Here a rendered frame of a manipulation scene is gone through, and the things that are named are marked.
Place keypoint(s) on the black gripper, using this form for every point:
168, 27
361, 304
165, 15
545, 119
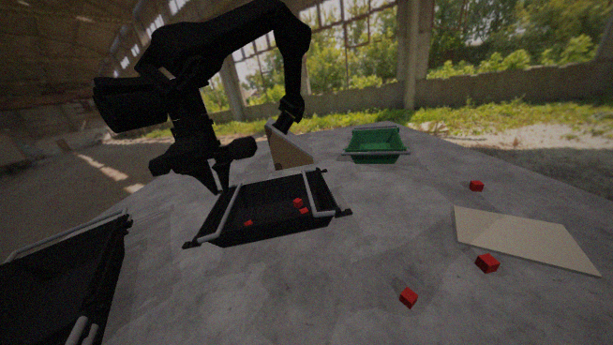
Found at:
237, 149

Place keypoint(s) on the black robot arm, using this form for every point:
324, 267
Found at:
193, 52

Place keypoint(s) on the beige flat panel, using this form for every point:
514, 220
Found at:
526, 239

